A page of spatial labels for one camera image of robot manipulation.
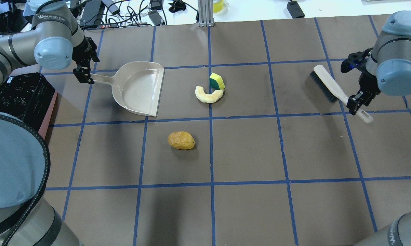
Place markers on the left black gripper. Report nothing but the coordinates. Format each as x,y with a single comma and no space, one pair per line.
83,51

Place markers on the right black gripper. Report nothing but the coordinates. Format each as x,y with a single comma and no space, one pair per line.
371,85

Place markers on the beige hand brush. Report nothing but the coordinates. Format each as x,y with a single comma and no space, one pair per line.
333,91

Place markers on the beige plastic dustpan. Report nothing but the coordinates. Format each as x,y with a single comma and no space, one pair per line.
136,86

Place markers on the brown potato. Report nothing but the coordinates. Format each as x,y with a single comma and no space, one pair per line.
181,140

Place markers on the yellow green sponge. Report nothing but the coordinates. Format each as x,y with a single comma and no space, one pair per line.
216,82

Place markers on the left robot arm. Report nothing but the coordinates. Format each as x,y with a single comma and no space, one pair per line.
26,218

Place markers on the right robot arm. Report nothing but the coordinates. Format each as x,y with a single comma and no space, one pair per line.
385,68

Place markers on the bin with black bag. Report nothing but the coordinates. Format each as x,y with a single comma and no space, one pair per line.
30,98

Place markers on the black power brick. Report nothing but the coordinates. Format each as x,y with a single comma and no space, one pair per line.
155,18

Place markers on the black power adapter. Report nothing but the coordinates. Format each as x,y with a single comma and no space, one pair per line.
294,9

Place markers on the black clip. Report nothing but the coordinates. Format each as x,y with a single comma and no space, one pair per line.
177,5

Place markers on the yellow tape roll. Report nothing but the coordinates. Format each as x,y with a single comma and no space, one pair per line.
219,6

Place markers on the aluminium frame post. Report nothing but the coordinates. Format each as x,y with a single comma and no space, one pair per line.
205,13

